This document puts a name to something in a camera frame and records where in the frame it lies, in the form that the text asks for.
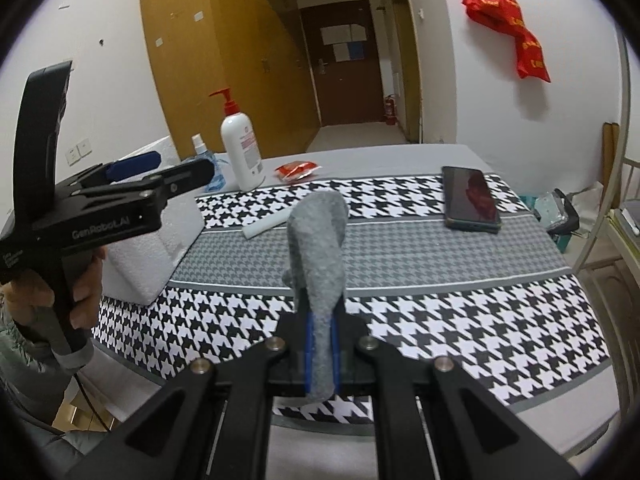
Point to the dark brown door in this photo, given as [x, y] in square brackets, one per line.
[345, 85]

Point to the white red-pump lotion bottle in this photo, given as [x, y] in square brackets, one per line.
[242, 155]

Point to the wooden side door frame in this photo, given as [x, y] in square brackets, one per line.
[407, 60]

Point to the white metal chair frame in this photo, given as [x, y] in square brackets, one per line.
[607, 210]

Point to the small blue spray bottle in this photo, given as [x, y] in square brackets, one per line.
[216, 175]

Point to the grey sock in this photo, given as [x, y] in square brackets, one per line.
[317, 260]

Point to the white foam box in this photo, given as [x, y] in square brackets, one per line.
[150, 260]

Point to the red snack packet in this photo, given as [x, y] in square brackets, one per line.
[297, 171]

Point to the white double wall socket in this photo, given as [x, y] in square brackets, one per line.
[80, 151]

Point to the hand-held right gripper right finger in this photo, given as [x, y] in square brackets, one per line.
[410, 410]

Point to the red plastic bag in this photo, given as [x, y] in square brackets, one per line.
[505, 15]

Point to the red fire extinguisher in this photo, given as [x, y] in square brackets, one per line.
[390, 110]

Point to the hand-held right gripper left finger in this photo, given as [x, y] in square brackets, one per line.
[235, 410]

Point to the white tube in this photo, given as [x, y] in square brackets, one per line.
[265, 226]

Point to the black smartphone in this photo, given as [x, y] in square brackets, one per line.
[470, 200]

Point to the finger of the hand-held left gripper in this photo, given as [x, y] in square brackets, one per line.
[132, 166]
[185, 175]

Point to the paper notices on door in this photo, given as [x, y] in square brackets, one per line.
[342, 40]

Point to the grey bed sheet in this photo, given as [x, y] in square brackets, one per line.
[375, 160]

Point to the person's left forearm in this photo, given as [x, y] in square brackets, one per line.
[25, 375]

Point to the wooden wardrobe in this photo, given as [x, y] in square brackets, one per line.
[225, 60]

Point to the person's left hand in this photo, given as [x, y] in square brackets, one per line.
[89, 290]

